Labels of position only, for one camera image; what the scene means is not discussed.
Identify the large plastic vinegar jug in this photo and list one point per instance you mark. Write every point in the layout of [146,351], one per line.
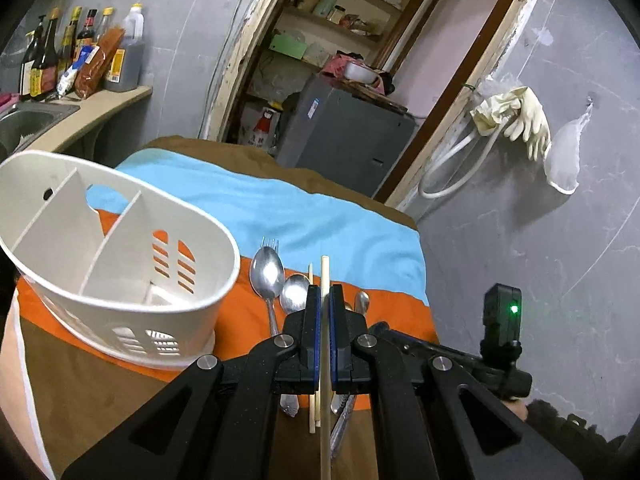
[127,55]

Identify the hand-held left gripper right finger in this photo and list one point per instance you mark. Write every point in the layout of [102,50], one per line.
[333,340]

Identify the yellow capped oil bottle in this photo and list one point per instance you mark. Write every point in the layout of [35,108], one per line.
[67,45]

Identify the white plastic utensil holder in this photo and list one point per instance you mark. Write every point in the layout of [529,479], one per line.
[125,280]

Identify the person's right forearm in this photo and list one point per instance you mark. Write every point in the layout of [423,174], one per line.
[565,440]

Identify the beige kitchen counter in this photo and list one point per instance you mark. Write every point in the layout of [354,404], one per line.
[90,110]

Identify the green box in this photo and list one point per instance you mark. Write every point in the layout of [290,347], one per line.
[288,46]

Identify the blue white packet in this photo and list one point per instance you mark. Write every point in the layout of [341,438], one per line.
[74,67]

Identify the person's right hand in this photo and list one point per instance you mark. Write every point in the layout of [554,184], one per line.
[515,409]

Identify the red capped sauce bottle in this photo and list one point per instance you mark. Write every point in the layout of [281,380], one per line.
[87,30]

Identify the crumpled cream rubber glove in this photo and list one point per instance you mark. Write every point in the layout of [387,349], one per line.
[492,110]

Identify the brown wooden door frame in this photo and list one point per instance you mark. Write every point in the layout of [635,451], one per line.
[450,60]

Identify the stainless steel utensil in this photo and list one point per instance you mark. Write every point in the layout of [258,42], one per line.
[361,302]

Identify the large stainless steel spoon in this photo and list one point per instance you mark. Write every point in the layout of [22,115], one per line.
[266,270]

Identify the dark soy sauce bottle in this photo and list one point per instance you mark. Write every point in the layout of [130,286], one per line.
[29,65]
[47,55]

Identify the white painted door frame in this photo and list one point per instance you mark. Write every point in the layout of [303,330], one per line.
[250,50]

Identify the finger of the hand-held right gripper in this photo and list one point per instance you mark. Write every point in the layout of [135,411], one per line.
[415,345]

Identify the wooden shelf unit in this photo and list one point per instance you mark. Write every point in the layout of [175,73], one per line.
[345,25]

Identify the stainless steel sink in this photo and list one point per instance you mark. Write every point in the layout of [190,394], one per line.
[25,125]

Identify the clear glass bottle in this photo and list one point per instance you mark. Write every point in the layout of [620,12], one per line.
[105,22]

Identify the white plastic bag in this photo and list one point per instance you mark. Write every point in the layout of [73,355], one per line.
[562,155]

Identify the stainless steel fork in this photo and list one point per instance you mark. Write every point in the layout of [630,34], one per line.
[270,243]

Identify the red white bag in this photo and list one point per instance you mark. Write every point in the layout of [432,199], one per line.
[260,127]

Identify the small stainless steel spoon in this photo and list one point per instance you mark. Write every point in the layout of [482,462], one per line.
[294,292]

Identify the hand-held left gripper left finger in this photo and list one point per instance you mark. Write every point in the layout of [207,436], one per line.
[316,340]

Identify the grey metal cabinet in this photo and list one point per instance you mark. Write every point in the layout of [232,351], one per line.
[345,130]

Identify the green jar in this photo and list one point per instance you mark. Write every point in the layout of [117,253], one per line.
[325,4]

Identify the red brown spice packet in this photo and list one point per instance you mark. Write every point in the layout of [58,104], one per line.
[100,60]

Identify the pink cloth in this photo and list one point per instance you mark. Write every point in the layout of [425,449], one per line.
[337,65]

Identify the blue orange striped cloth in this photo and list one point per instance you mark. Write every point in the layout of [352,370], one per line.
[310,220]

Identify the wooden chopstick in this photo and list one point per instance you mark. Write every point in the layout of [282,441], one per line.
[312,410]
[325,272]

